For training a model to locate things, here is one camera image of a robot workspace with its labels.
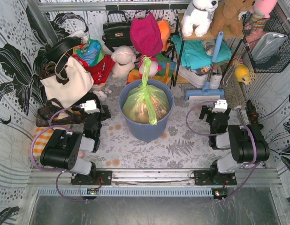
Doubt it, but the pink plush toy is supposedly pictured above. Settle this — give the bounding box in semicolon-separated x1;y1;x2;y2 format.
248;0;278;28

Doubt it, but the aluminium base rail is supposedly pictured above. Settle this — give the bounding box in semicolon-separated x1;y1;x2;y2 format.
28;168;282;188

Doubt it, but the cream canvas tote bag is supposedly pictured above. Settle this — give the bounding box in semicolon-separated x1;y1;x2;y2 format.
41;56;94;108

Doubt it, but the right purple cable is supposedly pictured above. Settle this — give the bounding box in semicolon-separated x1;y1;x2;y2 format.
185;100;262;201

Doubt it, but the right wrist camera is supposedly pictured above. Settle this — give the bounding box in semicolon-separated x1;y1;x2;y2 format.
212;99;228;113

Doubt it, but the teal folded cloth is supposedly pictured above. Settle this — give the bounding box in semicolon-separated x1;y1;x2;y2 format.
181;40;232;70

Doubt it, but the orange checkered cloth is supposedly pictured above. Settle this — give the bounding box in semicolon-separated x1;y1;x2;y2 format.
33;129;53;158

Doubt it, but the crumpled brown paper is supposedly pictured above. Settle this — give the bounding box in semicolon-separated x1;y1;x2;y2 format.
122;98;170;125

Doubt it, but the orange plush toy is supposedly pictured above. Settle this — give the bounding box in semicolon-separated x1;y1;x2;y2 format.
157;20;170;48

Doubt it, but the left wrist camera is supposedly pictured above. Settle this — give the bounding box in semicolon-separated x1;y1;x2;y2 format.
79;100;100;114

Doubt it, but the white shoe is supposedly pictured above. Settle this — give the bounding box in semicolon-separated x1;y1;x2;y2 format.
178;67;222;89

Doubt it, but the silver foil pouch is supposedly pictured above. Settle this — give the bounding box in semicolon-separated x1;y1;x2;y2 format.
252;32;288;61

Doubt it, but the rainbow striped cloth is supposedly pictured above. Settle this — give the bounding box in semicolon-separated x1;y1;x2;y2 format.
126;53;176;84

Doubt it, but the green trash bag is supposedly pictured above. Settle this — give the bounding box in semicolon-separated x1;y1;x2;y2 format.
124;57;168;125

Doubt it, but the black wire basket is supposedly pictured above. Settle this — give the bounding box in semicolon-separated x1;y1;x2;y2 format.
243;11;290;74

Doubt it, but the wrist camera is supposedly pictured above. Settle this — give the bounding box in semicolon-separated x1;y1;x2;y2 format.
212;99;228;113
79;100;100;114

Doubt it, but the magenta cloth bag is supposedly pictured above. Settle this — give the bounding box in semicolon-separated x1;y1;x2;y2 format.
130;13;163;56

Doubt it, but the black round hat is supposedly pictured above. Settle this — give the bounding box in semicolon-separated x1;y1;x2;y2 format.
46;37;82;62

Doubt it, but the brown teddy bear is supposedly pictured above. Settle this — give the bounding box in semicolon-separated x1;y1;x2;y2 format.
211;0;255;37

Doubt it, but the wooden metal shelf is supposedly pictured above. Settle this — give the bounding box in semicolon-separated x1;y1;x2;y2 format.
171;13;244;87

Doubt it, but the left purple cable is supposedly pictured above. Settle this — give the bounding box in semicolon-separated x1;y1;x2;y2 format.
30;104;89;202

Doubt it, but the purple cable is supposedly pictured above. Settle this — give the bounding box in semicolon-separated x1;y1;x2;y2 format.
30;104;89;202
185;100;262;201

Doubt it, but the red cloth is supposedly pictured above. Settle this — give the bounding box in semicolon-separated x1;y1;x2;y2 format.
83;55;115;85

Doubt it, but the pink plush doll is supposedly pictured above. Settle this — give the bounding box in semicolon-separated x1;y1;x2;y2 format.
138;54;161;78

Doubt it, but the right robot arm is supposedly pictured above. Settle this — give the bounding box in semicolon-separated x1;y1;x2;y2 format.
194;105;270;186

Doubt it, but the blue trash bin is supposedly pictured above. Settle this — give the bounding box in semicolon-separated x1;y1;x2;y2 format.
118;79;175;143

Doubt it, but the colourful printed bag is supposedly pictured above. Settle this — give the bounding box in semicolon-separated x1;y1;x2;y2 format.
72;39;105;67

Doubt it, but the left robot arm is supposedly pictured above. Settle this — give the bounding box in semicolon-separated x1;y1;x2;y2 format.
40;105;112;186

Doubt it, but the white plush sheep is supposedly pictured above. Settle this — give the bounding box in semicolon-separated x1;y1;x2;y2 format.
111;45;137;78

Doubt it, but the black leather handbag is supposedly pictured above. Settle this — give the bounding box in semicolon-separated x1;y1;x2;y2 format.
102;10;133;52

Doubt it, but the yellow plush toy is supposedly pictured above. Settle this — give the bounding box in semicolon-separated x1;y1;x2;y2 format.
235;62;250;85

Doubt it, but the white plush dog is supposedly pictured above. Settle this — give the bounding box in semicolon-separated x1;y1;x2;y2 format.
182;0;218;37

